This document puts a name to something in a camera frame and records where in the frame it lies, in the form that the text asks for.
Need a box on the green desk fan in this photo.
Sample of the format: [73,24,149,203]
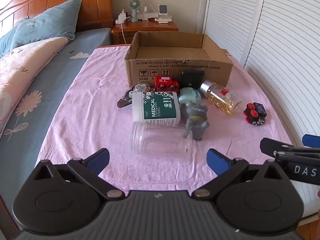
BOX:
[128,0,139,22]

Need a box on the black fidget cube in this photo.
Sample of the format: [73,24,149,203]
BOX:
[243,102,268,126]

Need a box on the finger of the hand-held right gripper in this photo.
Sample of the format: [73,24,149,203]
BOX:
[260,137,320,159]
[302,134,320,147]

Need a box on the grey elephant toy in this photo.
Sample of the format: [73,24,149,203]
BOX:
[179,101,210,141]

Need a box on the white cotton swab container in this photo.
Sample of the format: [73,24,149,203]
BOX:
[131,92,181,127]

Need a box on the white louvered closet door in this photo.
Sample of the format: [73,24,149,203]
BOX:
[201,0,268,68]
[244,0,320,220]

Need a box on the small blue pillow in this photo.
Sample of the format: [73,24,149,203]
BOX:
[0,17,28,58]

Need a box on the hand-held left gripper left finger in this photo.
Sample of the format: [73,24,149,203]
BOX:
[34,148,125,201]

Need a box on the white power cable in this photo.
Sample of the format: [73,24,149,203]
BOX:
[120,21,127,45]

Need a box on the pink cloth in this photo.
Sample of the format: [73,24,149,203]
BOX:
[35,45,299,193]

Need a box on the black flat plate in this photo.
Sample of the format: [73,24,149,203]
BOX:
[180,70,205,90]

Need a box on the white power strip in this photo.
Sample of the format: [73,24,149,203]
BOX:
[115,10,128,24]

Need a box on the clear plastic jar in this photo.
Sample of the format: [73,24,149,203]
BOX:
[129,121,193,158]

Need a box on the wooden nightstand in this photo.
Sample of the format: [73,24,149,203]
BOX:
[112,19,179,45]

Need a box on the clear correction tape dispenser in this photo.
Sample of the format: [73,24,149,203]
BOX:
[117,83,152,108]

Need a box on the mint green round case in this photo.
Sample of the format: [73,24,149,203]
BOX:
[179,87,202,104]

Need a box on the blue bedsheet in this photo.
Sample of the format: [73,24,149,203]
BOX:
[0,27,112,230]

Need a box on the brown cardboard box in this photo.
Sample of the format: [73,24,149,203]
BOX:
[124,31,234,90]

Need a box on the capsule bottle with silver cap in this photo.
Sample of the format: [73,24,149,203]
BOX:
[199,80,242,116]

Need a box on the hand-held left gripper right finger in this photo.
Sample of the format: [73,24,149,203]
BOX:
[191,148,285,198]

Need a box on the pink floral quilt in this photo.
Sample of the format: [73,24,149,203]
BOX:
[0,36,69,135]

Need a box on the large blue pillow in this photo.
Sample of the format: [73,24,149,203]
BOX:
[10,0,82,50]

